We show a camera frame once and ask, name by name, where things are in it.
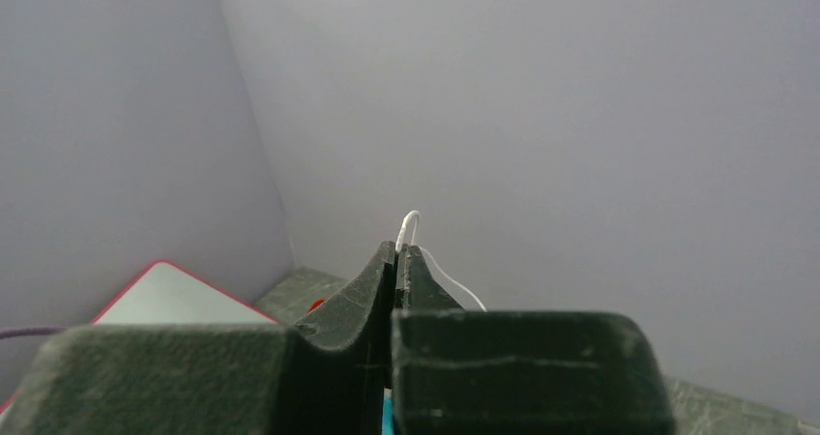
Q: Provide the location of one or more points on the pink framed whiteboard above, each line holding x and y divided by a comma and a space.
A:
164, 293

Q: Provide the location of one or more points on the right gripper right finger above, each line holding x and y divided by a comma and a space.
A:
460, 371

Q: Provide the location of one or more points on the orange plastic box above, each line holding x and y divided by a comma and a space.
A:
316, 304

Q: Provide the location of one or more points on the light blue plastic box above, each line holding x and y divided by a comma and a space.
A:
387, 424

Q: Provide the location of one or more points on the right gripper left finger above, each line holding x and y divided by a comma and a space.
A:
323, 375

